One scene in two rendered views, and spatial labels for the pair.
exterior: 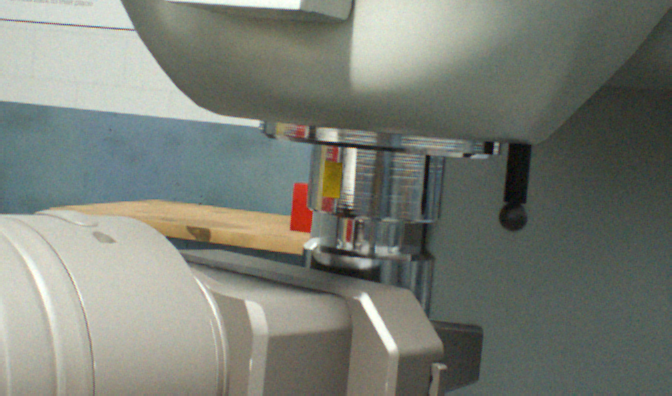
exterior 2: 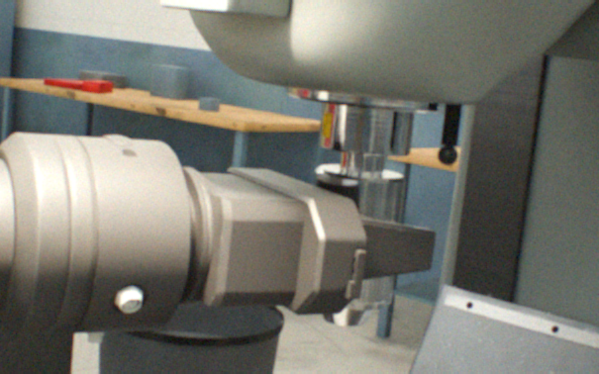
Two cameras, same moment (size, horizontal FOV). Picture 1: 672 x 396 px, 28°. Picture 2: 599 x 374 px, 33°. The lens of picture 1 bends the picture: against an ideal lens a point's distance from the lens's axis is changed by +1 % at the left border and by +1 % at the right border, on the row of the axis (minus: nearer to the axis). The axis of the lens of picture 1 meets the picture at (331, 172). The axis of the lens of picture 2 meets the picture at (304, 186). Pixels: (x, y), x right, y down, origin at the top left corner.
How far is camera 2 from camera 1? 0.15 m
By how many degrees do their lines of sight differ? 19
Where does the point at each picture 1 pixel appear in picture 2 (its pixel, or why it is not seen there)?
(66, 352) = (79, 218)
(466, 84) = (368, 60)
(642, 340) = not seen: outside the picture
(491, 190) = (579, 142)
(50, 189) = not seen: hidden behind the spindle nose
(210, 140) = not seen: hidden behind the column
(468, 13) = (360, 13)
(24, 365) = (49, 223)
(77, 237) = (110, 151)
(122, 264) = (134, 169)
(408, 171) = (374, 121)
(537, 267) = not seen: outside the picture
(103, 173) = (433, 126)
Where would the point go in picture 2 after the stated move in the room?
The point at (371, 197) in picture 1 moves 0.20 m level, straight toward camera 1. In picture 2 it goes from (349, 138) to (144, 171)
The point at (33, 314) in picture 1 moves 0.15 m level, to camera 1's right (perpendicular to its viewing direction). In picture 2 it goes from (60, 194) to (422, 255)
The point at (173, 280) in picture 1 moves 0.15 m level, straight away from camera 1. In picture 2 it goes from (167, 181) to (258, 151)
